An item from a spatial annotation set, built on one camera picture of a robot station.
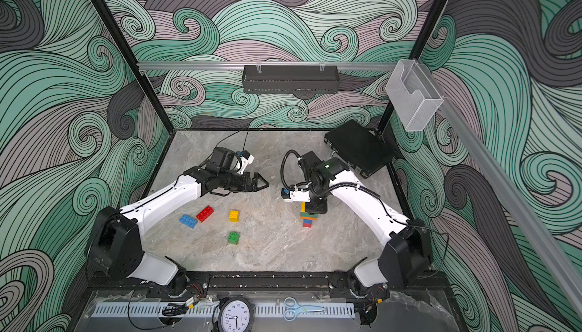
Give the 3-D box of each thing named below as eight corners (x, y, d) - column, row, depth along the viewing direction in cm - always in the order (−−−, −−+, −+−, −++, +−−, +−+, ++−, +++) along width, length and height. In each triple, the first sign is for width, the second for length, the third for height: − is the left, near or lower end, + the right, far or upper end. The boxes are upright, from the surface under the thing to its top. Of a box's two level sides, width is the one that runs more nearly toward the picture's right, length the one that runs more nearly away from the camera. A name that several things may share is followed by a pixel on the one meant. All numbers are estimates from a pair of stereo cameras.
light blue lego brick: (180, 222, 90) (178, 219, 88) (185, 215, 92) (183, 212, 90) (193, 229, 88) (191, 226, 86) (198, 222, 90) (196, 219, 88)
